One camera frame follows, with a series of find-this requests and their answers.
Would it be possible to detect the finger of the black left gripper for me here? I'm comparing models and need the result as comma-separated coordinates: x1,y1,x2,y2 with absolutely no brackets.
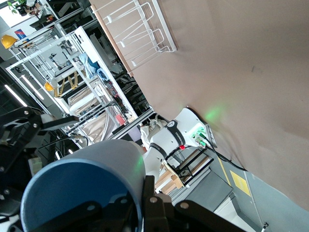
0,105,81,147
0,144,37,177

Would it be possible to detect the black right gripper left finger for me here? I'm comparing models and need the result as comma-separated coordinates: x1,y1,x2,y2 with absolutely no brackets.
48,194,138,232

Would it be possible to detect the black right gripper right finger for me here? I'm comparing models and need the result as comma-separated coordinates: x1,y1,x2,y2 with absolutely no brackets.
141,175,244,232

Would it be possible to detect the blue plastic cup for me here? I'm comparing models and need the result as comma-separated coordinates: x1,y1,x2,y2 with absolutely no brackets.
20,139,147,232

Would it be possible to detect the black framed wooden stand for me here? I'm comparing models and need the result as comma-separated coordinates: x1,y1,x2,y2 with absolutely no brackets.
154,146,215,194

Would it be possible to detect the grey metal cabinet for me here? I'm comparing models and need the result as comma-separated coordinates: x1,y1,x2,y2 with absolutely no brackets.
183,166,236,214

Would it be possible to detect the blue cloth bundle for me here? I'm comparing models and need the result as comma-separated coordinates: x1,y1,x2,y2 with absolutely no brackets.
79,53,100,80

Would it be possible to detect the red blue sign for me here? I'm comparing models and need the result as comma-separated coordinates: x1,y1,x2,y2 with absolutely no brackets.
14,29,30,41

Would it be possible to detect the white metal shelving rack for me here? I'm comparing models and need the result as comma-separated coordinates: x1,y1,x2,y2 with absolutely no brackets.
6,25,139,148

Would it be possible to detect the green potted plant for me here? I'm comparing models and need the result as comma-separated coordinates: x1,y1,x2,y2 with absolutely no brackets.
7,0,28,15

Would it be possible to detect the brown table cover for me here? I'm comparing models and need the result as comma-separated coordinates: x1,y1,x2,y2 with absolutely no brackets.
89,0,309,213

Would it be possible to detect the yellow black striped strap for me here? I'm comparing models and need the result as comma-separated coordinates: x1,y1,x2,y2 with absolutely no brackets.
53,72,79,98

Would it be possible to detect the black left base cable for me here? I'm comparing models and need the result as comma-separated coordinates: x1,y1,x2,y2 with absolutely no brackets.
204,139,249,173

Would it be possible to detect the aluminium profile frame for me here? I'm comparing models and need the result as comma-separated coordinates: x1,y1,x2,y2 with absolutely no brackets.
111,108,156,140

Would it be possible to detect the white wire cup holder rack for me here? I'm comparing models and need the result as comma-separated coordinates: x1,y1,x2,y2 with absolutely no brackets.
93,0,179,77

